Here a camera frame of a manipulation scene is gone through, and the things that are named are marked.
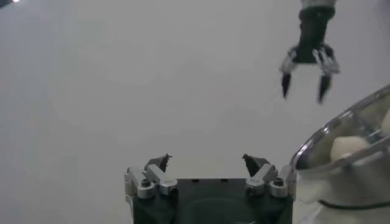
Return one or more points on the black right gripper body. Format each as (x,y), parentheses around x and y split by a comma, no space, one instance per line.
(312,36)

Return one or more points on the white steamed baozi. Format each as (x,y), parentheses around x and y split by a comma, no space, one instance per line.
(347,147)

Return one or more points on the stainless steel steamer basket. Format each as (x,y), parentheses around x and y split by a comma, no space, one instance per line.
(314,152)

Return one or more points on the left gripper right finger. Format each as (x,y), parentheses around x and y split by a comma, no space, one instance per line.
(259,181)

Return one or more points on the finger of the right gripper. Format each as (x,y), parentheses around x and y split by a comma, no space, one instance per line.
(325,79)
(286,79)

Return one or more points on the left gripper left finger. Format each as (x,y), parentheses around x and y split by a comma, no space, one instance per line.
(160,179)

